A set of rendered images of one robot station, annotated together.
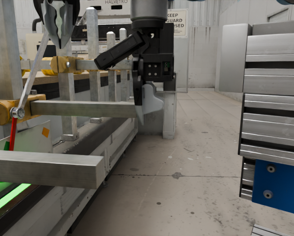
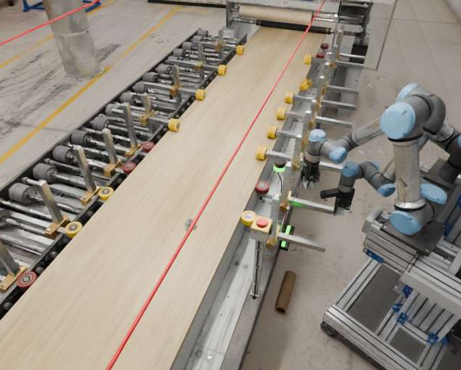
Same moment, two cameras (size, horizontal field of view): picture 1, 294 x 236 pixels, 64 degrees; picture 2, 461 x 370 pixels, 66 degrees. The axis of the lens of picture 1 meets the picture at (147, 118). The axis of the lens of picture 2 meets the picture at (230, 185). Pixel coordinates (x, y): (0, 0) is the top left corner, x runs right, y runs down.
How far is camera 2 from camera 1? 1.66 m
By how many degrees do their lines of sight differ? 32
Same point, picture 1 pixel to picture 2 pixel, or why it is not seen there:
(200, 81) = not seen: outside the picture
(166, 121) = (345, 98)
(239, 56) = (368, 227)
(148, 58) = (342, 202)
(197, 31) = not seen: outside the picture
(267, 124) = (371, 243)
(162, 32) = (349, 194)
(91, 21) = (307, 120)
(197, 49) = not seen: outside the picture
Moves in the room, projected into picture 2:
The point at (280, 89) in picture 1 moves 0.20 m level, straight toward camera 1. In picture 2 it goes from (375, 238) to (357, 264)
